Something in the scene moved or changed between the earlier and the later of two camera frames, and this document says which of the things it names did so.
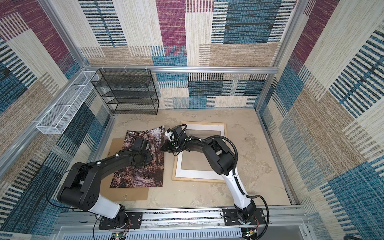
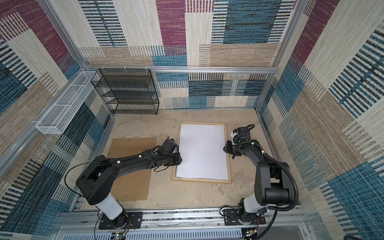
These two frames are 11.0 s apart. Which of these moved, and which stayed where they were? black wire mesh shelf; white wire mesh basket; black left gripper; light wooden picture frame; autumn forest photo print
Moved: black left gripper; autumn forest photo print
Stayed: black wire mesh shelf; white wire mesh basket; light wooden picture frame
